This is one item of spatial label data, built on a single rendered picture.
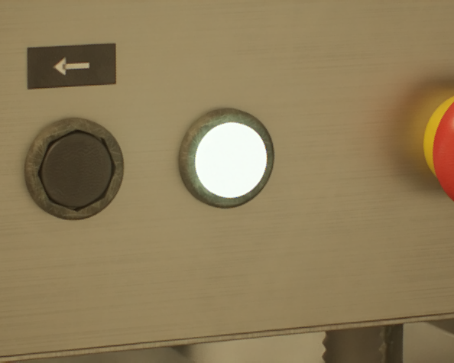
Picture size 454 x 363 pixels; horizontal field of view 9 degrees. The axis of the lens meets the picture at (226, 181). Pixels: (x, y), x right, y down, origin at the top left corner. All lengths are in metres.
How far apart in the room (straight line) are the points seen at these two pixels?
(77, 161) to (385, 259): 0.11
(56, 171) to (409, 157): 0.12
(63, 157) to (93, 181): 0.01
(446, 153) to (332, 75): 0.04
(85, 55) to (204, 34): 0.04
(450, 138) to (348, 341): 0.14
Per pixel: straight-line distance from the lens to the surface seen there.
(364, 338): 0.97
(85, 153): 0.83
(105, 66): 0.83
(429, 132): 0.87
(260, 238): 0.86
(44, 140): 0.82
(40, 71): 0.82
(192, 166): 0.84
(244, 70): 0.85
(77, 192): 0.83
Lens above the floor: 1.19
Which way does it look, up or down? 10 degrees down
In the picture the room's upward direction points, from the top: straight up
